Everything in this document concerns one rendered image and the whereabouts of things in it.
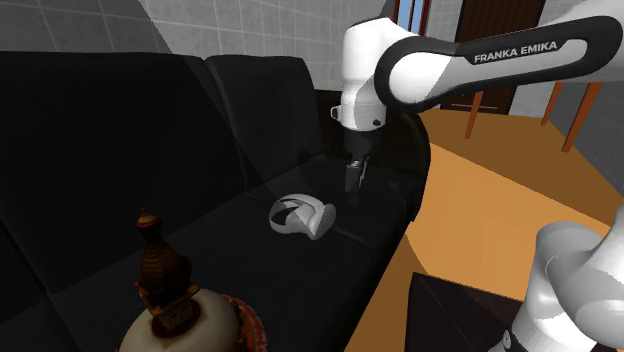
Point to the dark brown door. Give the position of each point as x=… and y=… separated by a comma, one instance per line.
x=497, y=14

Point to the white headset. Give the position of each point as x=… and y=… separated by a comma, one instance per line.
x=312, y=219

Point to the window with red frame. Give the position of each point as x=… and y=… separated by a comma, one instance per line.
x=412, y=12

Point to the brown and white stupa figure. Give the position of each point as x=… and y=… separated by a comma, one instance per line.
x=166, y=278

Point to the black sofa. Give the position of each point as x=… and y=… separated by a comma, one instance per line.
x=97, y=146

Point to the wooden table with orange legs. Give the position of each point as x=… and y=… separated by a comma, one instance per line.
x=580, y=117

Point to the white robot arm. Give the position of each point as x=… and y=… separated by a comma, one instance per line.
x=360, y=58

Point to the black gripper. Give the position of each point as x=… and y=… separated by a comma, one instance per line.
x=360, y=144

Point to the dark robot stand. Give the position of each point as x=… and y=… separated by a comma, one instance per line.
x=448, y=317

